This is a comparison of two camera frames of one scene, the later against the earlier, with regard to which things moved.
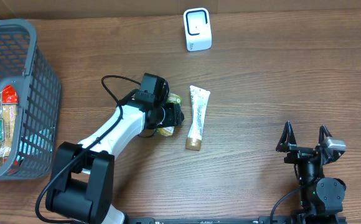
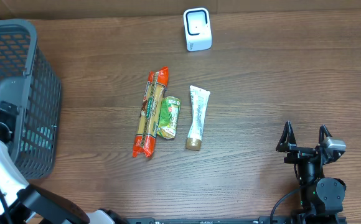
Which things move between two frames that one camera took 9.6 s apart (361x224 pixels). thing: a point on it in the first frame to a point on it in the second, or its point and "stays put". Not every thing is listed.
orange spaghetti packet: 4,111 to 146,130
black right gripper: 287,140 stays put
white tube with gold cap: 199,99 stays put
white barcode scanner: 197,24 stays put
